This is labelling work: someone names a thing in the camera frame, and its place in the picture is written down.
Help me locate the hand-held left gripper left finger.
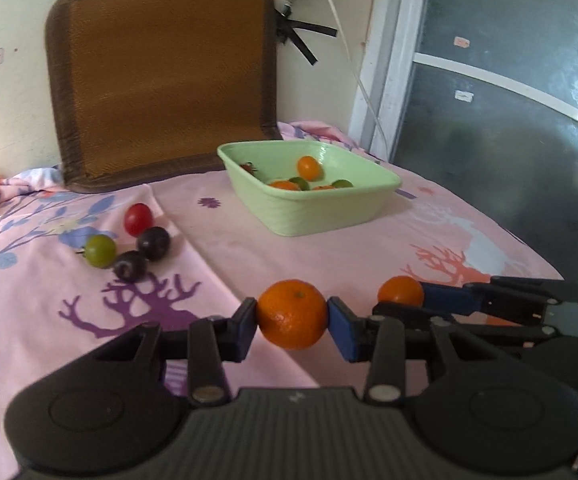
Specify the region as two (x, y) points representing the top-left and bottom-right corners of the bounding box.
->
(94, 298), (258, 404)

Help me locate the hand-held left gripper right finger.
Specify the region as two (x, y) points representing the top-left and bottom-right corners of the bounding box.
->
(327, 296), (520, 404)

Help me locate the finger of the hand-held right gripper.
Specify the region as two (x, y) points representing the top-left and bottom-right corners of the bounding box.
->
(372, 302), (556, 348)
(420, 276), (578, 318)

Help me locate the small orange mandarin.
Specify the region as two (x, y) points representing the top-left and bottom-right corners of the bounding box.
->
(377, 275), (426, 308)

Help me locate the large orange mandarin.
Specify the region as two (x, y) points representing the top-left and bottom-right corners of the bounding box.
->
(256, 279), (330, 351)

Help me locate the light green plastic basin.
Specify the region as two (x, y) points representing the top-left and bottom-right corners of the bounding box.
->
(217, 141), (403, 237)

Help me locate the dark purple plum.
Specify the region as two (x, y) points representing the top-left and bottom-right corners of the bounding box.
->
(136, 226), (171, 262)
(112, 250), (149, 283)

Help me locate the red plum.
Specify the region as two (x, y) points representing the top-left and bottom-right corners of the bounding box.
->
(124, 203), (154, 238)

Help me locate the green plum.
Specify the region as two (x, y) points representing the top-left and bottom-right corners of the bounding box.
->
(84, 234), (118, 269)

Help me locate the frosted glass door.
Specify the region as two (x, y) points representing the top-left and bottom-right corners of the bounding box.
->
(348, 0), (578, 311)

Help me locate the brown woven seat cushion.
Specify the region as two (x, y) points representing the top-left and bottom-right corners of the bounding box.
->
(45, 0), (284, 195)

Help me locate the white cable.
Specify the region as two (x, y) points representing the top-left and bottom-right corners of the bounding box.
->
(315, 0), (391, 157)

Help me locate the black strap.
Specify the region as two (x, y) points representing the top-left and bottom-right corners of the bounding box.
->
(273, 6), (338, 66)

